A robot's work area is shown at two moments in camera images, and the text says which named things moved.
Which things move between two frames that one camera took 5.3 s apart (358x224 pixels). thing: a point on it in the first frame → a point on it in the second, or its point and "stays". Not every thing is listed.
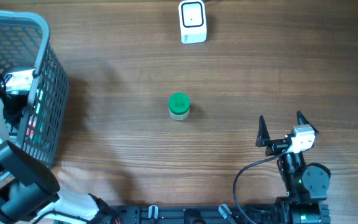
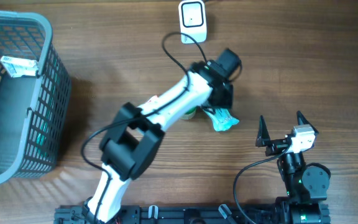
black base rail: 215,214 stays
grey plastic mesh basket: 12,40 stays
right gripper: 263,139 stays
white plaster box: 18,83 → 17,67
